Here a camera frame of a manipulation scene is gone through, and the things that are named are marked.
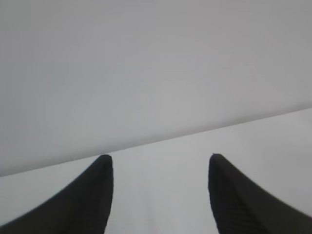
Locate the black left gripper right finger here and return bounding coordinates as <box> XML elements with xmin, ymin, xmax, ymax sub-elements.
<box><xmin>208</xmin><ymin>154</ymin><xmax>312</xmax><ymax>234</ymax></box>

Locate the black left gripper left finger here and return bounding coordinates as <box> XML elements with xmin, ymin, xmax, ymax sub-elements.
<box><xmin>0</xmin><ymin>155</ymin><xmax>114</xmax><ymax>234</ymax></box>

